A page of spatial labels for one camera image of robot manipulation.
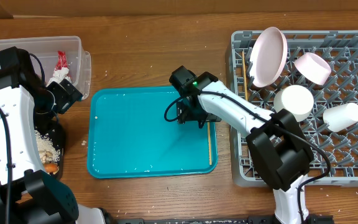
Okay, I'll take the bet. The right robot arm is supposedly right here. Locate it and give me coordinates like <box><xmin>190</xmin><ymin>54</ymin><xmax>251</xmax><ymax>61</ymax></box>
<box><xmin>169</xmin><ymin>66</ymin><xmax>313</xmax><ymax>223</ymax></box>

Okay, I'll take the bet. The pink bowl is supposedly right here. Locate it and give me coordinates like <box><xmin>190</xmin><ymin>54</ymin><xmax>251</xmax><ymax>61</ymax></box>
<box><xmin>294</xmin><ymin>52</ymin><xmax>331</xmax><ymax>85</ymax></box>

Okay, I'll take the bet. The cardboard back panel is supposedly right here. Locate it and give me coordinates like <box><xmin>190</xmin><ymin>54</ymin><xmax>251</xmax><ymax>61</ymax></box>
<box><xmin>0</xmin><ymin>0</ymin><xmax>358</xmax><ymax>19</ymax></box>

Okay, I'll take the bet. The orange carrot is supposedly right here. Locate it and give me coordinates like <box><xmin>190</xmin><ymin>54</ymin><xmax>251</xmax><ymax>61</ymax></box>
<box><xmin>44</xmin><ymin>163</ymin><xmax>59</xmax><ymax>174</ymax></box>

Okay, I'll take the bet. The clear plastic bin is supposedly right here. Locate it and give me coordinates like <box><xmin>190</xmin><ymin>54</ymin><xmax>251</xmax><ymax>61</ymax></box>
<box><xmin>0</xmin><ymin>36</ymin><xmax>91</xmax><ymax>100</ymax></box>

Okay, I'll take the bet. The white cup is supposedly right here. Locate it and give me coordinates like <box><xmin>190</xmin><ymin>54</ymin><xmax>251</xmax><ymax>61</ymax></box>
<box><xmin>323</xmin><ymin>103</ymin><xmax>358</xmax><ymax>132</ymax></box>

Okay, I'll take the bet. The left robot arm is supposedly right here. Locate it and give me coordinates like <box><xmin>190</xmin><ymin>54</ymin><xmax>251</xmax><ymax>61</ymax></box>
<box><xmin>0</xmin><ymin>47</ymin><xmax>113</xmax><ymax>223</ymax></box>

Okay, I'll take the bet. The wooden chopstick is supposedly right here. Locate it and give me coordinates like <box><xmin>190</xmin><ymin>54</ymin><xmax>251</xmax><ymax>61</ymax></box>
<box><xmin>242</xmin><ymin>50</ymin><xmax>249</xmax><ymax>101</ymax></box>
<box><xmin>207</xmin><ymin>122</ymin><xmax>212</xmax><ymax>166</ymax></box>

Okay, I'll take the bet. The teal serving tray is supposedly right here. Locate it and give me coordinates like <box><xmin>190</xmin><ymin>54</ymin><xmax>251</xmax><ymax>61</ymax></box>
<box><xmin>87</xmin><ymin>86</ymin><xmax>218</xmax><ymax>179</ymax></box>

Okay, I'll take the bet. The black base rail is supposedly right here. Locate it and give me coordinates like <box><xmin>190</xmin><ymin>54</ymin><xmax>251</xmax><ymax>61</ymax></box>
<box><xmin>104</xmin><ymin>214</ymin><xmax>335</xmax><ymax>224</ymax></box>

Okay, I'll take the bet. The peanut shells and rice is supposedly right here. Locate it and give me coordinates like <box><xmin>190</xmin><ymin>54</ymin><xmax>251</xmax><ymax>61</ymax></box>
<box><xmin>35</xmin><ymin>130</ymin><xmax>60</xmax><ymax>164</ymax></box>

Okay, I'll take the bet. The red snack wrapper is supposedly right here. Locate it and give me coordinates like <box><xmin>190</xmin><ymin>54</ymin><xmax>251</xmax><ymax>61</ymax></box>
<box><xmin>55</xmin><ymin>51</ymin><xmax>68</xmax><ymax>70</ymax></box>

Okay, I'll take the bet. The grey dishwasher rack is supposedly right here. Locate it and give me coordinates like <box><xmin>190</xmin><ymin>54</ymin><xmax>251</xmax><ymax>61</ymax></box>
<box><xmin>226</xmin><ymin>30</ymin><xmax>358</xmax><ymax>187</ymax></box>

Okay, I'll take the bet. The white saucer bowl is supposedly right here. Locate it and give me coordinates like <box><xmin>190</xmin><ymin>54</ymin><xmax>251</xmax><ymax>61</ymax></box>
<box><xmin>273</xmin><ymin>85</ymin><xmax>314</xmax><ymax>122</ymax></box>

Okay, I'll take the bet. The white tissue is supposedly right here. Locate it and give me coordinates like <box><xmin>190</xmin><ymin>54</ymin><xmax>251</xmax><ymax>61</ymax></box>
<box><xmin>46</xmin><ymin>67</ymin><xmax>71</xmax><ymax>86</ymax></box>

